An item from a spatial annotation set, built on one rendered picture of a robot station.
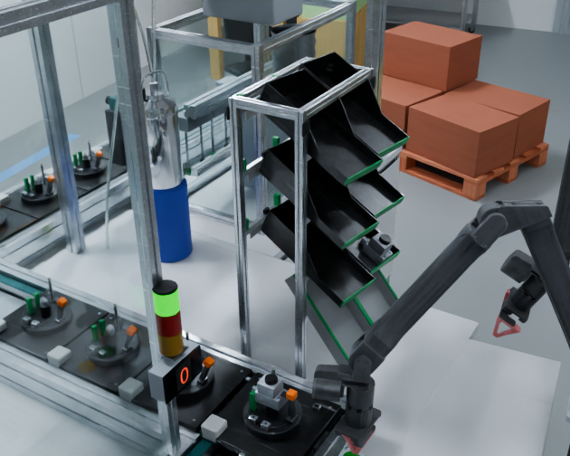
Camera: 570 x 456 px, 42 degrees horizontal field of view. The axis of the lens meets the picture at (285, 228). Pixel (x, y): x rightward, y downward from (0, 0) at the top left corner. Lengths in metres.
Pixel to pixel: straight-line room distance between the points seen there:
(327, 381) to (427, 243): 2.87
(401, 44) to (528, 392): 3.72
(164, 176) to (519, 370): 1.22
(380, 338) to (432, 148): 3.56
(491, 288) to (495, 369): 1.91
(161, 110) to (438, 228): 2.54
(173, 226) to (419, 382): 0.97
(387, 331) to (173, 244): 1.19
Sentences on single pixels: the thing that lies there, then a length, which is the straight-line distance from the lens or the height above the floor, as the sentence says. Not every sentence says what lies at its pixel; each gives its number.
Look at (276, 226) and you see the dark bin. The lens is 1.82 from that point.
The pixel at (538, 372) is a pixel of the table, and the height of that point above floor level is 0.86.
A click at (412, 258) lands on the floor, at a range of 4.24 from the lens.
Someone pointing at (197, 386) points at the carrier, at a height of 0.99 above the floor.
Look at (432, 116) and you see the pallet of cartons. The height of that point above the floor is 0.45.
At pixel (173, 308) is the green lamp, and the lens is 1.48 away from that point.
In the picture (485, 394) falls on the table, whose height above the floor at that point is 0.86.
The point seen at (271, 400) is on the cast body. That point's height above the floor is 1.05.
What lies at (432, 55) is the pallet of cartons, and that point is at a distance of 5.36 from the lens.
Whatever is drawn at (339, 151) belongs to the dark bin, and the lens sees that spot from 1.70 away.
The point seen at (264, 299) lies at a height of 0.86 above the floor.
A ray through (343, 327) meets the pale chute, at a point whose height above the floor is 1.06.
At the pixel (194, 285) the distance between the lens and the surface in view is 2.47.
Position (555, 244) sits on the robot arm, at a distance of 1.50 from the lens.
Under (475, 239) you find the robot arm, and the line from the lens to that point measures 1.45.
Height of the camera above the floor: 2.24
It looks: 30 degrees down
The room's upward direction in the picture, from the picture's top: 1 degrees counter-clockwise
